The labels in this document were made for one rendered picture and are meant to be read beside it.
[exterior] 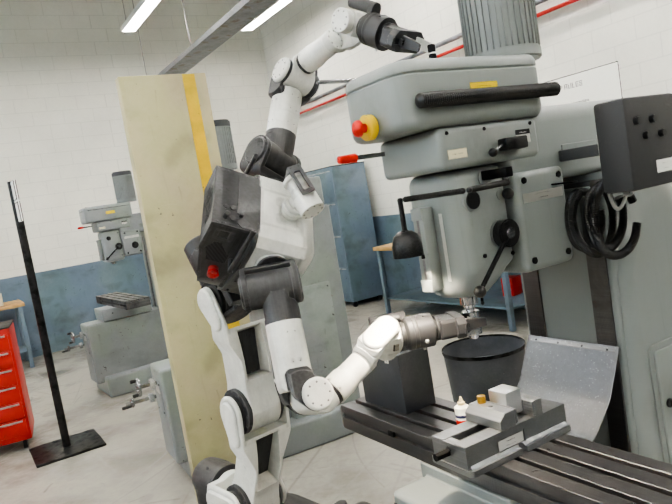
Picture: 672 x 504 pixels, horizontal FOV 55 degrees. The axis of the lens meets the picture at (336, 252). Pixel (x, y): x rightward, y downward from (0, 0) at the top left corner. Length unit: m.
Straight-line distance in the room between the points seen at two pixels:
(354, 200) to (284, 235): 7.38
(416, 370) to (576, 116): 0.86
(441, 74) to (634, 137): 0.46
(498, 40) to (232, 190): 0.79
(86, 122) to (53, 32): 1.37
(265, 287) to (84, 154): 9.06
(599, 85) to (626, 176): 4.97
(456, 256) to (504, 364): 2.07
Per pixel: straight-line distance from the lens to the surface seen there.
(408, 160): 1.60
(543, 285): 2.03
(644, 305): 1.95
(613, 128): 1.60
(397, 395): 2.02
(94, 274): 10.41
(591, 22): 6.62
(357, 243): 9.01
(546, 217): 1.74
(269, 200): 1.71
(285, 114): 1.91
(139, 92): 3.15
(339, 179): 8.92
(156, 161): 3.11
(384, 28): 1.75
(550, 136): 1.79
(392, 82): 1.48
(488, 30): 1.80
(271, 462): 2.17
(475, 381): 3.63
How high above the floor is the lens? 1.62
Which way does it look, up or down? 5 degrees down
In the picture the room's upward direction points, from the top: 9 degrees counter-clockwise
